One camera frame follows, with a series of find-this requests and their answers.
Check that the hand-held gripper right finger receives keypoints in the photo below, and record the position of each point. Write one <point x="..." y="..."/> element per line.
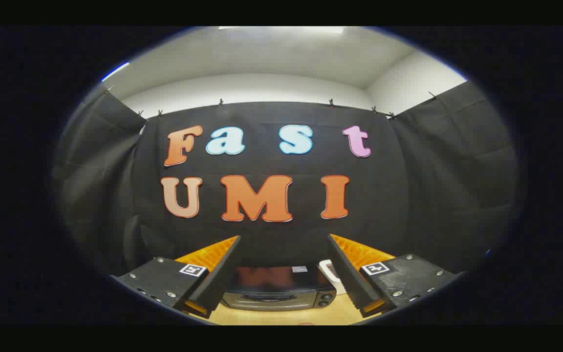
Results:
<point x="347" y="274"/>

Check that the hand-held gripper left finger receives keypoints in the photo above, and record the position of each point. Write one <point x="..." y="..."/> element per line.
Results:
<point x="220" y="274"/>

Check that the black toaster oven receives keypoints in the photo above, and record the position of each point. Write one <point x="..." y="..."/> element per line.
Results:
<point x="276" y="288"/>

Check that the white boxy appliance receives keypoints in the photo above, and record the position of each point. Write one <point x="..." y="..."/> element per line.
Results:
<point x="329" y="274"/>

